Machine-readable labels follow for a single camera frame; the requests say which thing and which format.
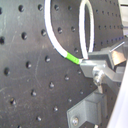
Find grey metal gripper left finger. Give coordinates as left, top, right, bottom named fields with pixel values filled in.
left=66, top=91, right=118, bottom=128

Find white cable with green band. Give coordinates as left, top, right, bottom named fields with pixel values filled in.
left=44, top=0, right=96, bottom=66

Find black perforated breadboard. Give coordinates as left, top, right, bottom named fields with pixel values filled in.
left=0, top=0, right=124, bottom=128

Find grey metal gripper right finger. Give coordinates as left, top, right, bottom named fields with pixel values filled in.
left=79, top=41, right=128, bottom=87

